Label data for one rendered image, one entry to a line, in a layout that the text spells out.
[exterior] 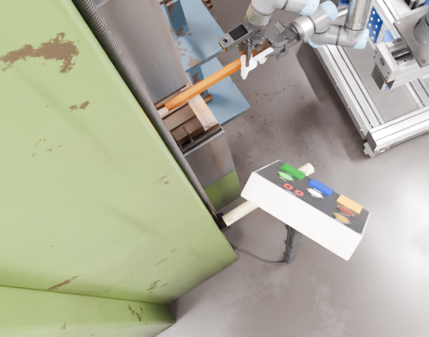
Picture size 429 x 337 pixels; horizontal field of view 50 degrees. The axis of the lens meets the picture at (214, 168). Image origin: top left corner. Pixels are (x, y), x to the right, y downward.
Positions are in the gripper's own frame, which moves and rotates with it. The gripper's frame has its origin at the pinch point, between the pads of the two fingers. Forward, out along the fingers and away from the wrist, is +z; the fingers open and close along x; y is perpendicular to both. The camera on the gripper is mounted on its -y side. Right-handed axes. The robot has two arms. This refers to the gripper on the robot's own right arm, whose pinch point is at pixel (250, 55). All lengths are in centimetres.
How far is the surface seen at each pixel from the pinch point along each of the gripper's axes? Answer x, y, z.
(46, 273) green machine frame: -44, -45, 79
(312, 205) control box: -59, -19, 17
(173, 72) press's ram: -17, -45, 30
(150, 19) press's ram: -17, -66, 30
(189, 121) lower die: -8.2, 2.1, 30.9
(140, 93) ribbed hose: -35, -74, 40
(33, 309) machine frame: -49, -43, 85
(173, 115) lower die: -3.5, 1.1, 34.3
